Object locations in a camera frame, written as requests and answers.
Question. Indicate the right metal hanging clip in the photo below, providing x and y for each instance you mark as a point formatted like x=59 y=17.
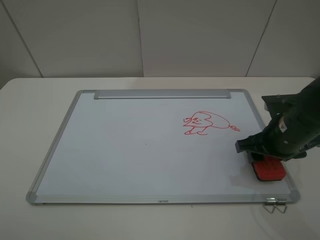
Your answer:
x=281 y=205

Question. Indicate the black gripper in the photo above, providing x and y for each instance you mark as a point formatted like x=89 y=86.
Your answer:
x=293 y=130

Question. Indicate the red whiteboard eraser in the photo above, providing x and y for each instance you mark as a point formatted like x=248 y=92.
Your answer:
x=269 y=169

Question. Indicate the metal hanging clip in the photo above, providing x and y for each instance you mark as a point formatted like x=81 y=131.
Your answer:
x=281 y=205
x=270 y=204

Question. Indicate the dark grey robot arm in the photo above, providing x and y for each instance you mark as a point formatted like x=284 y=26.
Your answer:
x=294 y=127

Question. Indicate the white whiteboard with aluminium frame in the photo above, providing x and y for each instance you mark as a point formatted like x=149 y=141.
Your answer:
x=155 y=151

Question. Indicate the left metal hanging clip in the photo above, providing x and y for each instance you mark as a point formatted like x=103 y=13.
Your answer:
x=270 y=204

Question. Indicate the grey marker tray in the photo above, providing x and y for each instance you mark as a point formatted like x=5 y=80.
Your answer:
x=163 y=94

